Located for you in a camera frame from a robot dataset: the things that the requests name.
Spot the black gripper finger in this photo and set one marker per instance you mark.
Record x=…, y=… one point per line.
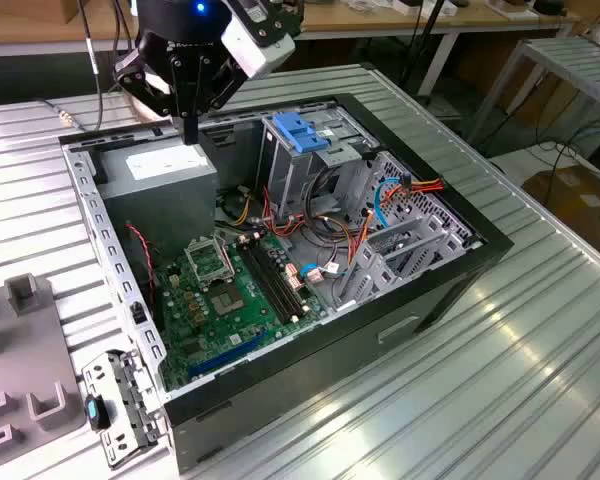
x=145, y=80
x=220, y=80

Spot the grey metal disk bay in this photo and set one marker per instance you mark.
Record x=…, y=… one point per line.
x=405, y=260

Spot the blue plastic drive latch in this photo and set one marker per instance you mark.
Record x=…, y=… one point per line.
x=300, y=132

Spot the grey metal drive cage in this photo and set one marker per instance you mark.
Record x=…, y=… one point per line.
x=285, y=180

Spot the light wooden desk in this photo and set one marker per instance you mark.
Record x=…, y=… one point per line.
x=30, y=30
x=360, y=20

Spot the grey power supply unit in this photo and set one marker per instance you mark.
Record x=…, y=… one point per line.
x=160, y=210

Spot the black RAM slot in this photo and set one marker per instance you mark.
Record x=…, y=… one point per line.
x=268, y=281
x=273, y=279
x=279, y=278
x=263, y=282

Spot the green motherboard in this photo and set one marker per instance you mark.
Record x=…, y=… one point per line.
x=220, y=335

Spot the blue expansion slot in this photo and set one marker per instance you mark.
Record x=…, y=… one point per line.
x=230, y=352

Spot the black open PC case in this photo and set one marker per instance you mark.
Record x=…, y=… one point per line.
x=330, y=360

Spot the grey parts rack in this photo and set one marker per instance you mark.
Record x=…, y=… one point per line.
x=25, y=360

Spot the black clip with blue tab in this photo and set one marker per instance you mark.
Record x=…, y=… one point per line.
x=96, y=412

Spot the brown cardboard box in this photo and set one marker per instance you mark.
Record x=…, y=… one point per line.
x=580, y=210

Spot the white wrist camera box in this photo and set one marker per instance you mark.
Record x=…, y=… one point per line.
x=260, y=50

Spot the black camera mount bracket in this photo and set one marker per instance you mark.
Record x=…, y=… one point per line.
x=275, y=15

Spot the grey metal slot bracket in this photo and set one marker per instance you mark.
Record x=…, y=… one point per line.
x=125, y=400

